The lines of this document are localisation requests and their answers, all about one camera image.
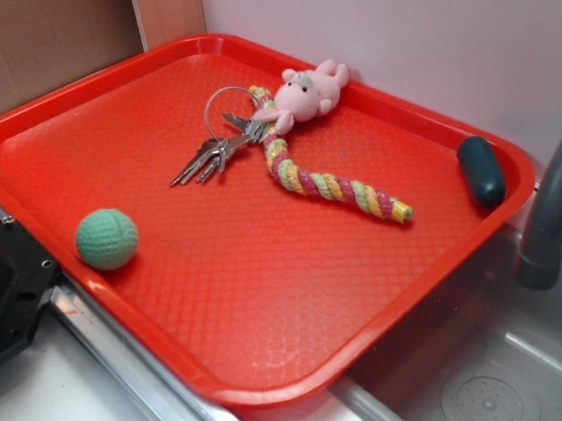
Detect silver keys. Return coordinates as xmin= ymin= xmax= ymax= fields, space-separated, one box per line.
xmin=169 ymin=86 xmax=266 ymax=187

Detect red plastic tray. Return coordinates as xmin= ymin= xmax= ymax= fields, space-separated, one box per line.
xmin=0 ymin=34 xmax=535 ymax=406

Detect pink plush toy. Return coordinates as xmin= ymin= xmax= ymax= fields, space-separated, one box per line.
xmin=254 ymin=59 xmax=350 ymax=135

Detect green textured ball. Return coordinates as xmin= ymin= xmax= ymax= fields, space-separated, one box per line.
xmin=75 ymin=208 xmax=139 ymax=272

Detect dark teal capsule object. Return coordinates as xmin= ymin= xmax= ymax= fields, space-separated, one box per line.
xmin=457 ymin=135 xmax=507 ymax=209

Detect grey plastic sink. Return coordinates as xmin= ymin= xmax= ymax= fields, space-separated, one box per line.
xmin=332 ymin=208 xmax=562 ymax=421

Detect multicolour twisted rope toy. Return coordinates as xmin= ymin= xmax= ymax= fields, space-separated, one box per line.
xmin=248 ymin=84 xmax=415 ymax=224

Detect silver metal rail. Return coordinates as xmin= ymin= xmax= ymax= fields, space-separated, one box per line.
xmin=0 ymin=207 xmax=241 ymax=421

